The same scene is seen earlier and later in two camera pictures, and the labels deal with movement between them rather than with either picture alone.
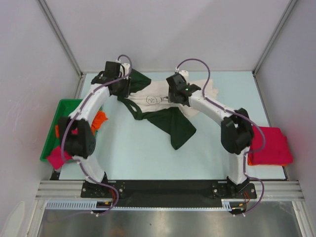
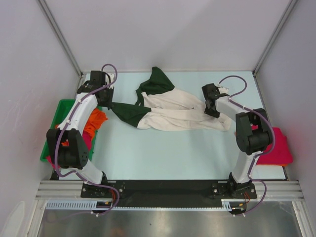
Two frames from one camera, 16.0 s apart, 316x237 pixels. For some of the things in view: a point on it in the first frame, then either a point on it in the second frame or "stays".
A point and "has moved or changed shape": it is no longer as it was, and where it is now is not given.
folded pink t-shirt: [276, 150] stays
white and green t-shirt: [149, 100] has moved or changed shape
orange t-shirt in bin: [99, 119] stays
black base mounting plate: [168, 193] stays
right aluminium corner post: [271, 42] stays
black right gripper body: [172, 97] to [212, 112]
